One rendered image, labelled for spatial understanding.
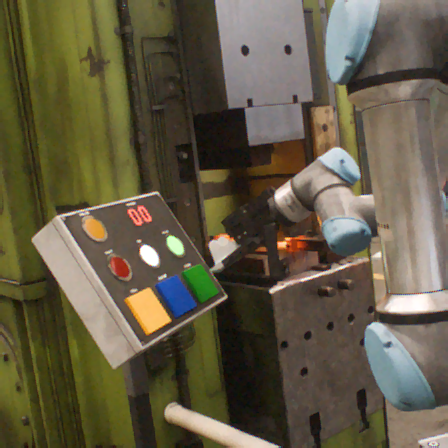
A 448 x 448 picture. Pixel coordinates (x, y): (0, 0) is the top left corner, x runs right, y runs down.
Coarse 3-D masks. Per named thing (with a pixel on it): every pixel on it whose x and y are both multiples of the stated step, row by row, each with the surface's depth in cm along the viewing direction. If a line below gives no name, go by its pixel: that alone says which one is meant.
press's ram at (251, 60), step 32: (192, 0) 163; (224, 0) 158; (256, 0) 165; (288, 0) 172; (192, 32) 166; (224, 32) 159; (256, 32) 165; (288, 32) 172; (192, 64) 168; (224, 64) 159; (256, 64) 165; (288, 64) 172; (192, 96) 170; (224, 96) 160; (256, 96) 165; (288, 96) 172
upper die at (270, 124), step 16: (224, 112) 169; (240, 112) 165; (256, 112) 166; (272, 112) 169; (288, 112) 172; (208, 128) 176; (224, 128) 171; (240, 128) 166; (256, 128) 166; (272, 128) 169; (288, 128) 173; (208, 144) 177; (224, 144) 172; (240, 144) 167; (256, 144) 166
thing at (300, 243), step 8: (288, 240) 176; (296, 240) 173; (304, 240) 171; (312, 240) 169; (320, 240) 167; (296, 248) 174; (304, 248) 172; (312, 248) 170; (320, 248) 168; (328, 248) 168
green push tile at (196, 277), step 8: (200, 264) 139; (184, 272) 133; (192, 272) 135; (200, 272) 137; (192, 280) 134; (200, 280) 136; (208, 280) 138; (192, 288) 133; (200, 288) 134; (208, 288) 136; (216, 288) 139; (200, 296) 133; (208, 296) 135
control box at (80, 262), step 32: (64, 224) 115; (128, 224) 129; (160, 224) 138; (64, 256) 116; (96, 256) 117; (128, 256) 124; (160, 256) 131; (192, 256) 140; (64, 288) 117; (96, 288) 114; (128, 288) 118; (96, 320) 115; (128, 320) 113; (192, 320) 128; (128, 352) 113
